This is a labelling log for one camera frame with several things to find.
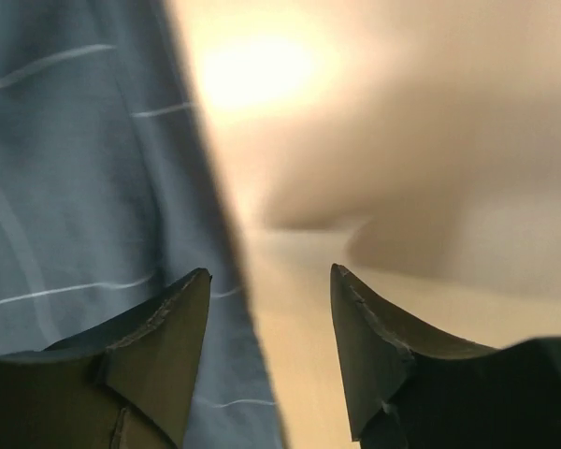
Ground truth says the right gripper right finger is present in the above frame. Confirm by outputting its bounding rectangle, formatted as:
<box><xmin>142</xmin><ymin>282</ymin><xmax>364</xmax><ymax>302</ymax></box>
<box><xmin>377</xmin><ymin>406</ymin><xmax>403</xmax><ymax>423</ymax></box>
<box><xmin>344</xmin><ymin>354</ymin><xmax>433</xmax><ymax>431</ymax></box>
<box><xmin>330</xmin><ymin>265</ymin><xmax>561</xmax><ymax>448</ymax></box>

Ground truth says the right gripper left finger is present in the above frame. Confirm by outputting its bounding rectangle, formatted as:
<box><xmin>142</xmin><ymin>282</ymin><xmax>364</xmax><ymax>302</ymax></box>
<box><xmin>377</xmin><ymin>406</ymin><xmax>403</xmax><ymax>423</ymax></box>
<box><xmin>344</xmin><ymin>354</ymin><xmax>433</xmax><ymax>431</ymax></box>
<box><xmin>0</xmin><ymin>268</ymin><xmax>211</xmax><ymax>449</ymax></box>

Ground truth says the dark grey checked pillowcase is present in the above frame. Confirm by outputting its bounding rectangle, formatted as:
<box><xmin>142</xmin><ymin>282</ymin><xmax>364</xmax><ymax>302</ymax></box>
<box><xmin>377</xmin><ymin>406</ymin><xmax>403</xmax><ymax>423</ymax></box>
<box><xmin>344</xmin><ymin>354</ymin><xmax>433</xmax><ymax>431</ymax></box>
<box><xmin>0</xmin><ymin>1</ymin><xmax>285</xmax><ymax>448</ymax></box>

